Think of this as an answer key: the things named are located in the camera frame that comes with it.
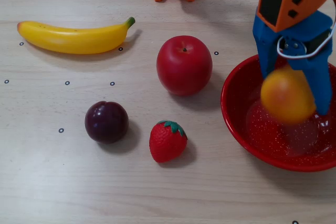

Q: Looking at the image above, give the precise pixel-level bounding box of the red plastic apple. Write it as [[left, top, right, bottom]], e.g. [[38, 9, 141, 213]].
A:
[[156, 35, 213, 97]]

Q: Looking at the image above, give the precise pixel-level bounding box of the dark purple plastic plum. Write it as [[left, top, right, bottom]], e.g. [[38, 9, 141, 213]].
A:
[[84, 100, 130, 145]]

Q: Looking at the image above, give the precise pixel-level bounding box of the blue gripper body with motor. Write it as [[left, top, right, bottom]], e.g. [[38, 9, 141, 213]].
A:
[[253, 10, 334, 64]]

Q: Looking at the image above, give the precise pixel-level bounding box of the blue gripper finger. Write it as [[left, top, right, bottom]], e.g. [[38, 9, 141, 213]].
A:
[[253, 29, 280, 79], [287, 52, 333, 116]]

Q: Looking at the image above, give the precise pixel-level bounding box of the yellow plastic banana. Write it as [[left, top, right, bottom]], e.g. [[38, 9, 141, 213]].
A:
[[17, 16, 136, 55]]

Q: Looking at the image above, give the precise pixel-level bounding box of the red plastic strawberry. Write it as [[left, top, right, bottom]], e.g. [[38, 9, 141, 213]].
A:
[[149, 120, 188, 164]]

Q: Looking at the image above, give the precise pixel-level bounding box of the orange yellow plastic peach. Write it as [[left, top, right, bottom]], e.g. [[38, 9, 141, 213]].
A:
[[260, 66, 317, 125]]

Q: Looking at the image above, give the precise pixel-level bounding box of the red speckled bowl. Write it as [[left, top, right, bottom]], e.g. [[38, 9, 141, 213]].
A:
[[220, 54, 336, 173]]

